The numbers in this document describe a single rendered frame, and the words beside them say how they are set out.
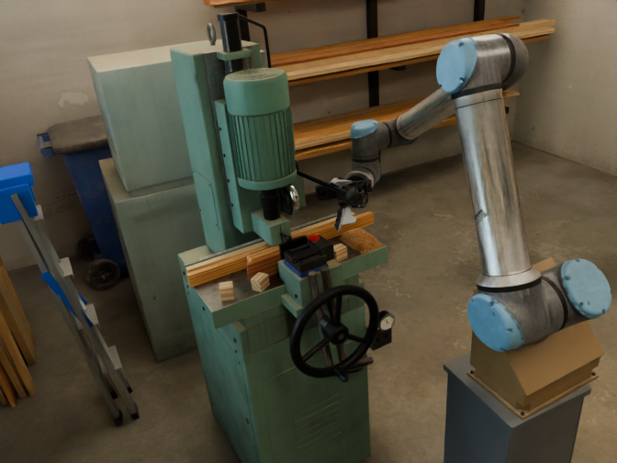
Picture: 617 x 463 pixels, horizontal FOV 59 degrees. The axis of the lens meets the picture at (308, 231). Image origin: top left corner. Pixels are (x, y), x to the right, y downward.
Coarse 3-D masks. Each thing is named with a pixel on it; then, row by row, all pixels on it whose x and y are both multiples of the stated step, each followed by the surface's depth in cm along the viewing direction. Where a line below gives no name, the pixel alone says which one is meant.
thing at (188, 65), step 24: (192, 48) 166; (216, 48) 162; (192, 72) 159; (192, 96) 166; (192, 120) 173; (192, 144) 181; (216, 144) 169; (192, 168) 189; (216, 168) 172; (216, 192) 175; (216, 216) 181; (216, 240) 191; (240, 240) 186
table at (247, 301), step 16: (336, 240) 180; (352, 256) 170; (368, 256) 172; (384, 256) 175; (240, 272) 167; (352, 272) 171; (192, 288) 163; (208, 288) 160; (240, 288) 159; (272, 288) 157; (208, 304) 153; (224, 304) 152; (240, 304) 153; (256, 304) 156; (272, 304) 159; (288, 304) 156; (208, 320) 155; (224, 320) 152
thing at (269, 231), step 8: (256, 216) 170; (280, 216) 169; (256, 224) 172; (264, 224) 165; (272, 224) 164; (280, 224) 164; (288, 224) 166; (256, 232) 174; (264, 232) 168; (272, 232) 164; (288, 232) 167; (264, 240) 170; (272, 240) 165; (280, 240) 166
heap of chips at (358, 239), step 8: (344, 232) 179; (352, 232) 177; (360, 232) 176; (344, 240) 178; (352, 240) 175; (360, 240) 173; (368, 240) 173; (376, 240) 174; (360, 248) 172; (368, 248) 172
